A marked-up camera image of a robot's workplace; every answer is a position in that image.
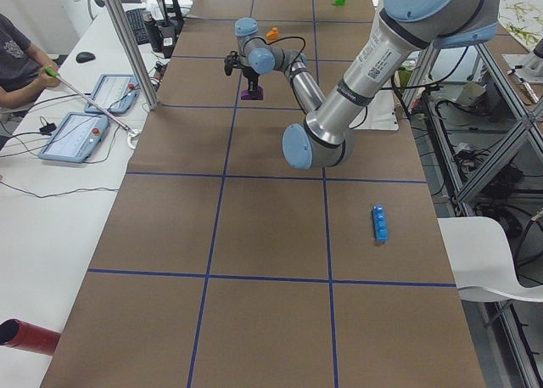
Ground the teach pendant tablet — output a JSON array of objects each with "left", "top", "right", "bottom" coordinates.
[
  {"left": 38, "top": 112, "right": 109, "bottom": 163},
  {"left": 90, "top": 74, "right": 139, "bottom": 114}
]

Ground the black water bottle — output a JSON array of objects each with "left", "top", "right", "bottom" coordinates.
[{"left": 142, "top": 11, "right": 162, "bottom": 53}]

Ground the red cylinder tube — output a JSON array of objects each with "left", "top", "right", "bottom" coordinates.
[{"left": 1, "top": 318, "right": 61, "bottom": 356}]

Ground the seated person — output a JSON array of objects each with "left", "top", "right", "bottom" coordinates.
[{"left": 1, "top": 14, "right": 59, "bottom": 110}]

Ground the long blue four-stud block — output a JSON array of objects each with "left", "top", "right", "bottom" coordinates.
[{"left": 372, "top": 205, "right": 389, "bottom": 243}]

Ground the left teach pendant tablet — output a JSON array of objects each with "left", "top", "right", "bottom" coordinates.
[{"left": 38, "top": 112, "right": 109, "bottom": 163}]

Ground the white chair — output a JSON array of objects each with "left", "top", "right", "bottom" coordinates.
[{"left": 438, "top": 216, "right": 542, "bottom": 303}]

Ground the orange trapezoid block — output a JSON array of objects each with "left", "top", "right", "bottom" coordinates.
[{"left": 266, "top": 27, "right": 280, "bottom": 41}]

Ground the black keyboard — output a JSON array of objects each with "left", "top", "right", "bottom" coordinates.
[{"left": 125, "top": 8, "right": 149, "bottom": 45}]

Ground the purple trapezoid block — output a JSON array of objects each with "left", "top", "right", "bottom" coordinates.
[{"left": 240, "top": 86, "right": 264, "bottom": 101}]

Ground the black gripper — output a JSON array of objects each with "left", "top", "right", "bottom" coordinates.
[{"left": 244, "top": 67, "right": 259, "bottom": 95}]

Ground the black computer mouse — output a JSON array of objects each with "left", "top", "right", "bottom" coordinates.
[{"left": 76, "top": 51, "right": 96, "bottom": 64}]

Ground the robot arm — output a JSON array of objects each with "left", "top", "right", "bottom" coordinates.
[{"left": 225, "top": 0, "right": 500, "bottom": 170}]

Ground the aluminium frame post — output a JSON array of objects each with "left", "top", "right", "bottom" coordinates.
[{"left": 104, "top": 0, "right": 159, "bottom": 110}]

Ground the green handled reach stick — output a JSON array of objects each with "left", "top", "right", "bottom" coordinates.
[{"left": 44, "top": 66, "right": 140, "bottom": 150}]

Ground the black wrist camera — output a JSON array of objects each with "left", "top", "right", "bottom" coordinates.
[{"left": 224, "top": 51, "right": 239, "bottom": 76}]

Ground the right teach pendant tablet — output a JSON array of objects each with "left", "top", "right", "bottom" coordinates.
[{"left": 90, "top": 74, "right": 139, "bottom": 114}]

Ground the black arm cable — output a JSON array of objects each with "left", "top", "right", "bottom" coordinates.
[{"left": 254, "top": 37, "right": 307, "bottom": 66}]

